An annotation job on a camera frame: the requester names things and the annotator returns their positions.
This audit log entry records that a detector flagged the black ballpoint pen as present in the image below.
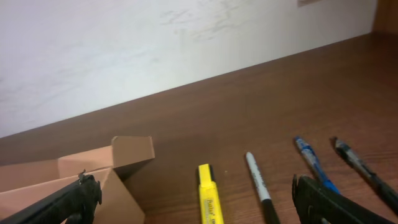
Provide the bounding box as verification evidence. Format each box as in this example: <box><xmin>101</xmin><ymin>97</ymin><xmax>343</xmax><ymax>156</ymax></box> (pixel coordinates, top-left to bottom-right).
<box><xmin>331</xmin><ymin>137</ymin><xmax>397</xmax><ymax>214</ymax></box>

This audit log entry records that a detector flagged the yellow highlighter marker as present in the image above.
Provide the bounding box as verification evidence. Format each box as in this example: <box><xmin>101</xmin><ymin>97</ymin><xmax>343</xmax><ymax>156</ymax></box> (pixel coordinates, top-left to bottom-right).
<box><xmin>198</xmin><ymin>164</ymin><xmax>224</xmax><ymax>224</ymax></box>

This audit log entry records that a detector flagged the blue ballpoint pen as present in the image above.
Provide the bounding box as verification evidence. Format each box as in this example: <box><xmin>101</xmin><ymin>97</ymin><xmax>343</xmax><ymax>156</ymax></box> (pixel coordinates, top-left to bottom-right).
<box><xmin>294</xmin><ymin>136</ymin><xmax>340</xmax><ymax>194</ymax></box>

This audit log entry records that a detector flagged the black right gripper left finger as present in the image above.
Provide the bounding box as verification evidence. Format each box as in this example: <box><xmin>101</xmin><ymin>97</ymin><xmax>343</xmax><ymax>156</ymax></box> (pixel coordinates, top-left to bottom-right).
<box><xmin>1</xmin><ymin>173</ymin><xmax>102</xmax><ymax>224</ymax></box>

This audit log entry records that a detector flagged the brown cardboard box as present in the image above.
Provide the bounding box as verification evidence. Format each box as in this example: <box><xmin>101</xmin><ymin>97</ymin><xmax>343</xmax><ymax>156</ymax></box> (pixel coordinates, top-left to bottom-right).
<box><xmin>1</xmin><ymin>136</ymin><xmax>155</xmax><ymax>224</ymax></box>

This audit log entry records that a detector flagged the grey black permanent marker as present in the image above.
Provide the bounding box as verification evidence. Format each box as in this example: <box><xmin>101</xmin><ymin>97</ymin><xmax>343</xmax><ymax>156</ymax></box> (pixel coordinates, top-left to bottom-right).
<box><xmin>246</xmin><ymin>152</ymin><xmax>280</xmax><ymax>224</ymax></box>

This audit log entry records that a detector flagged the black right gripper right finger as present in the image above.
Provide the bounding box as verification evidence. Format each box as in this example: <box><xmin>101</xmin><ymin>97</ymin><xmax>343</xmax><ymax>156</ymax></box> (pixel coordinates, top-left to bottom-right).
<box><xmin>292</xmin><ymin>175</ymin><xmax>393</xmax><ymax>224</ymax></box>

